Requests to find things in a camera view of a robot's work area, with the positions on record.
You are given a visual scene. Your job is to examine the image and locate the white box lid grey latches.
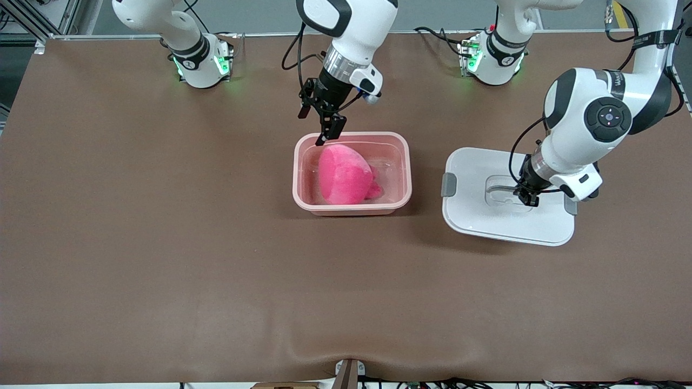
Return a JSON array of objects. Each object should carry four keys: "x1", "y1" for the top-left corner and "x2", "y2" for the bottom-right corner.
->
[{"x1": 441, "y1": 147, "x2": 578, "y2": 247}]

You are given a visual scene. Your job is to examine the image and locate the pink plush toy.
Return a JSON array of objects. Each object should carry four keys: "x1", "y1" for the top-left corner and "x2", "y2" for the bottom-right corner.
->
[{"x1": 318, "y1": 144, "x2": 384, "y2": 205}]

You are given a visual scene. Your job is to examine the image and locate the pink plastic storage box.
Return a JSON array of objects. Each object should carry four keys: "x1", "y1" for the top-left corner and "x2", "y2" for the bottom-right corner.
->
[{"x1": 292, "y1": 131, "x2": 412, "y2": 217}]

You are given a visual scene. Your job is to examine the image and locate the brown table mat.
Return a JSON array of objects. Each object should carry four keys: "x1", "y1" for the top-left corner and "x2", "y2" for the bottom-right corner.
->
[{"x1": 0, "y1": 31, "x2": 692, "y2": 385}]

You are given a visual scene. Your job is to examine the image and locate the brown cardboard piece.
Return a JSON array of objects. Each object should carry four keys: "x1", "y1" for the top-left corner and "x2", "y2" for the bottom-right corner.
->
[{"x1": 251, "y1": 381, "x2": 321, "y2": 389}]

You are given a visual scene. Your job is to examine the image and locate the black left arm base cable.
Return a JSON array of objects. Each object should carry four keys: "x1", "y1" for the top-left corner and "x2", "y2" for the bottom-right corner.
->
[{"x1": 414, "y1": 26, "x2": 471, "y2": 59}]

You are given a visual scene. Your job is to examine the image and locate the black arm base cable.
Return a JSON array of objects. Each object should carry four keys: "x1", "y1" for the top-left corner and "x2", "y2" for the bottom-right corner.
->
[
  {"x1": 184, "y1": 0, "x2": 230, "y2": 36},
  {"x1": 414, "y1": 26, "x2": 471, "y2": 59}
]

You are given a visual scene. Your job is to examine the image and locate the black right arm base cable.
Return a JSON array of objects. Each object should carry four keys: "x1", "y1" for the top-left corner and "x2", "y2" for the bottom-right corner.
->
[{"x1": 184, "y1": 0, "x2": 230, "y2": 36}]

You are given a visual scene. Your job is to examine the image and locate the metal camera post bracket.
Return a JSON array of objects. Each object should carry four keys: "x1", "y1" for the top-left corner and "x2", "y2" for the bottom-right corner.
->
[{"x1": 334, "y1": 358, "x2": 366, "y2": 389}]

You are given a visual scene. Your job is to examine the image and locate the aluminium frame profile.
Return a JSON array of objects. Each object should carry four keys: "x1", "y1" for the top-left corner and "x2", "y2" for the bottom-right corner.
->
[{"x1": 0, "y1": 0, "x2": 82, "y2": 55}]

